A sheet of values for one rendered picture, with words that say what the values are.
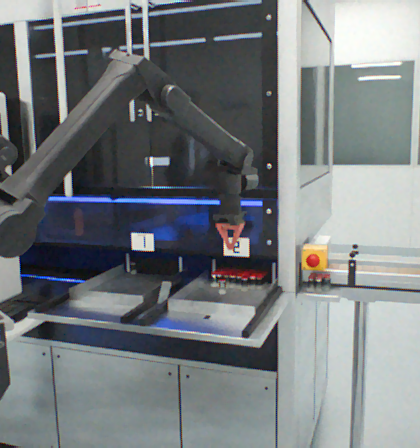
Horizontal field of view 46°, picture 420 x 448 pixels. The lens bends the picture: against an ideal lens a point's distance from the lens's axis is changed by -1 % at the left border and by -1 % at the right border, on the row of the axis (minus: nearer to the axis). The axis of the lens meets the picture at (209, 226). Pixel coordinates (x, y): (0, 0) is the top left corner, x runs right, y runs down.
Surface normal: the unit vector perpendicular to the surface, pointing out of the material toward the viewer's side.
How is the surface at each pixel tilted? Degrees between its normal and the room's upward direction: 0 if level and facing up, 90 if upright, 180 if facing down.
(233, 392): 90
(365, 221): 90
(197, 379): 90
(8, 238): 107
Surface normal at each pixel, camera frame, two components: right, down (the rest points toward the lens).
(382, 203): -0.34, 0.17
